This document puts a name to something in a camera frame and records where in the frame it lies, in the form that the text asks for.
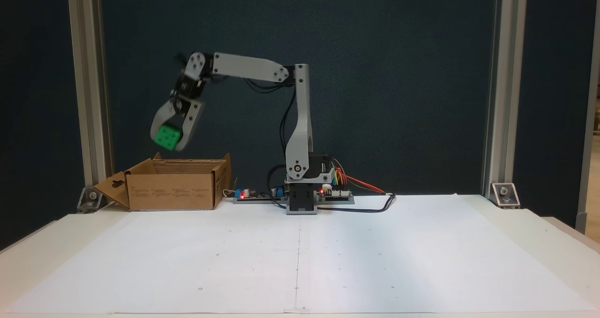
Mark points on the aluminium frame post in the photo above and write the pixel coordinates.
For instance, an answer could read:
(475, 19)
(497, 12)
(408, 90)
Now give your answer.
(589, 121)
(505, 97)
(89, 97)

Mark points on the metal corner bracket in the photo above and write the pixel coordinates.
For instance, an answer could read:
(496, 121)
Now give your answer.
(90, 200)
(505, 195)

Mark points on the open cardboard box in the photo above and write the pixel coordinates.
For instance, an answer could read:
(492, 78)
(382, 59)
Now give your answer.
(168, 191)

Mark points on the green die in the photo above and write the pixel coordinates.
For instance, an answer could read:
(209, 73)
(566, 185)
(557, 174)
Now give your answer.
(168, 137)

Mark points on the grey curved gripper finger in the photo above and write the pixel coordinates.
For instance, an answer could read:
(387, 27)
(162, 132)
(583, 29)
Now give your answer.
(159, 118)

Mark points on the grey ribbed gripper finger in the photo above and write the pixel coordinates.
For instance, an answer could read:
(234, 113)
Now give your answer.
(192, 125)

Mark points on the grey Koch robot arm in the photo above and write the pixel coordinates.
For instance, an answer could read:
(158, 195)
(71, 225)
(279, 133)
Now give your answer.
(302, 121)

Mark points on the circuit board with blue parts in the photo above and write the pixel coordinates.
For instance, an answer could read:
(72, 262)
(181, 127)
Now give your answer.
(255, 196)

